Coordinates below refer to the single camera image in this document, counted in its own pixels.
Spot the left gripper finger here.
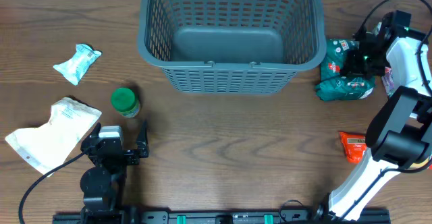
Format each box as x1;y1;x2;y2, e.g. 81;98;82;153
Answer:
89;123;101;139
136;121;149;158

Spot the green coffee bag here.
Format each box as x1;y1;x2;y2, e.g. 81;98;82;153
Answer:
315;39;375;102

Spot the tissue multipack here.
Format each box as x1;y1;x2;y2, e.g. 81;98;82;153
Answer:
372;22;395;98

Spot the orange spaghetti packet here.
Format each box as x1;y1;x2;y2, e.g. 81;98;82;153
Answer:
340;132;367;164

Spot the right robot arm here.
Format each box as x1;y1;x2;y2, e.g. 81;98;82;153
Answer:
325;10;431;221

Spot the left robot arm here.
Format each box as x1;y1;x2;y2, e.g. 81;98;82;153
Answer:
80;122;149;223

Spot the green lid jar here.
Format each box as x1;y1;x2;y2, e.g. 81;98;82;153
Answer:
111;87;141;118

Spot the cream paper pouch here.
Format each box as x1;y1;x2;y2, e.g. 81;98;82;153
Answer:
5;97;102;174

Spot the light blue snack packet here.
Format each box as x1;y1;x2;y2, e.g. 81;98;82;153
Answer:
53;44;102;86

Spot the grey plastic basket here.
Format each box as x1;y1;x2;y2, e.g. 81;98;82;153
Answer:
137;0;327;94

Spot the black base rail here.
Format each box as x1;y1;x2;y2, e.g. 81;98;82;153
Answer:
52;207;392;224

